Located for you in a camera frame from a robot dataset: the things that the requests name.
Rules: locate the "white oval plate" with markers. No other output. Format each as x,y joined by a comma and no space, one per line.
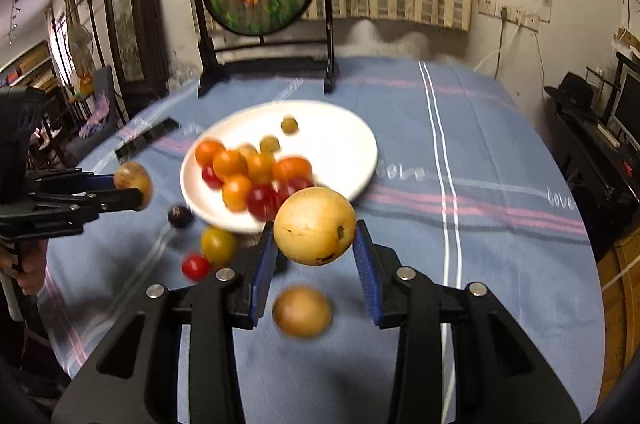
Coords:
340,144

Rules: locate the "small yellow fruit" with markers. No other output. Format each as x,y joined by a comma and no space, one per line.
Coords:
269,144
289,124

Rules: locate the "grey chair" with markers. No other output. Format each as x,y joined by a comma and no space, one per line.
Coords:
95,104

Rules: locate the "person's left hand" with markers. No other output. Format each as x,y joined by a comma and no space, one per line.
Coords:
35,264

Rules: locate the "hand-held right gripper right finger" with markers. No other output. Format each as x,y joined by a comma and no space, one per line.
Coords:
367,274

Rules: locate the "large pale yellow fruit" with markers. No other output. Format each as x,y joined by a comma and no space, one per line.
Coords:
315,225

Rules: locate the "wall power socket strip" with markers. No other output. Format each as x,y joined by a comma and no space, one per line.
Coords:
507,11

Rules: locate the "small beige fruit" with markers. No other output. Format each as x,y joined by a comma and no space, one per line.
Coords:
247,150

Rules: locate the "white standing fan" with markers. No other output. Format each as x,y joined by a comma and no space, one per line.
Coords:
80,44

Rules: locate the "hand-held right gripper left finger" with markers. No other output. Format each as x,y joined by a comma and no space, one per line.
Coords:
262,269

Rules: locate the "black desk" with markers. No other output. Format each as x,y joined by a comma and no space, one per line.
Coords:
595,169

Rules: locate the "computer monitor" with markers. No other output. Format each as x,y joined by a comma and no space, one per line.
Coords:
629,104

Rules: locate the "black flat bar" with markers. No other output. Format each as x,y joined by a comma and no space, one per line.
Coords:
147,138

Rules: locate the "blue striped tablecloth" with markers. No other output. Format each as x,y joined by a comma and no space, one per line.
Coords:
475,254

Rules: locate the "large red tomato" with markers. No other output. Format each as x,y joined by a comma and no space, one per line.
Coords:
262,200
296,185

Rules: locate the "small orange mandarin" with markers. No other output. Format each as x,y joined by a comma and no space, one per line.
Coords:
260,167

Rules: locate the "black hat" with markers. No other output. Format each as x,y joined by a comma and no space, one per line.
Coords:
575,91

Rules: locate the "small red tomato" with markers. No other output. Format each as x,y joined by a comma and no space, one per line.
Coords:
211,177
195,266

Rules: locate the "large tan fruit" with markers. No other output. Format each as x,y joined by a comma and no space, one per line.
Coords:
301,311

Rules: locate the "beige spotted fruit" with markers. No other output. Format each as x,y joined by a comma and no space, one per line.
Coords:
131,176

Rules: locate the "dark wooden framed panel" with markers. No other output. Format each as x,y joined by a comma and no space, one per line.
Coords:
125,24

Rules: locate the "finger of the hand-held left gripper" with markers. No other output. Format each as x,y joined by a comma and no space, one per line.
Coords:
120,200
75,179

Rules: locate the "small dark purple fruit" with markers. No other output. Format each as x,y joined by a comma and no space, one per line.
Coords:
179,216

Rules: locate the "yellow-green round fruit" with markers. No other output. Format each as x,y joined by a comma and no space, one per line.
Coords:
218,245

